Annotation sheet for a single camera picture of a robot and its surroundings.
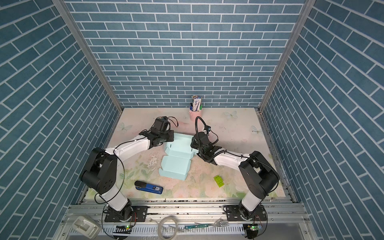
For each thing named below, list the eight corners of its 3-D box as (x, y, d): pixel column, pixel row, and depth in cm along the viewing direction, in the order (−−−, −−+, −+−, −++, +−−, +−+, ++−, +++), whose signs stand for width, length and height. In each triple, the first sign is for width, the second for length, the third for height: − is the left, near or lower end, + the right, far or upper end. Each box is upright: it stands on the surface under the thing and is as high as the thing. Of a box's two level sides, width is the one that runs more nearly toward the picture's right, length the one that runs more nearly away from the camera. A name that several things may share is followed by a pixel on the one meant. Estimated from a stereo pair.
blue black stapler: (135, 188, 84) (133, 186, 80) (138, 182, 86) (136, 179, 83) (161, 195, 82) (160, 193, 78) (163, 188, 84) (162, 186, 80)
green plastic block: (219, 188, 84) (220, 186, 82) (213, 178, 88) (213, 176, 85) (224, 184, 85) (225, 183, 83) (218, 175, 89) (219, 173, 86)
